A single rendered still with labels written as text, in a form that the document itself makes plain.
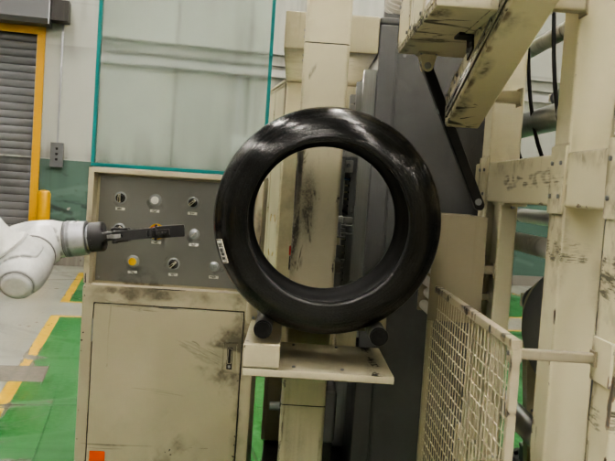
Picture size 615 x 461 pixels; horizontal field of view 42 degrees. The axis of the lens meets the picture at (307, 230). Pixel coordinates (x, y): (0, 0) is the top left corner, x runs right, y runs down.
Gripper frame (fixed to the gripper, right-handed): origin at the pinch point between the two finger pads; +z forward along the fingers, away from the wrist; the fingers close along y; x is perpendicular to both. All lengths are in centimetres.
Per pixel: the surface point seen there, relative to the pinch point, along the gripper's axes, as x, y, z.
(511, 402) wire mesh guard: 33, -60, 68
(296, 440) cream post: 64, 27, 27
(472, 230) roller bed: 7, 20, 80
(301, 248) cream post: 8.7, 26.5, 32.6
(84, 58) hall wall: -199, 881, -231
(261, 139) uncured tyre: -20.6, -9.7, 24.8
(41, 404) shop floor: 97, 225, -111
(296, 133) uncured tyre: -21.4, -11.4, 33.1
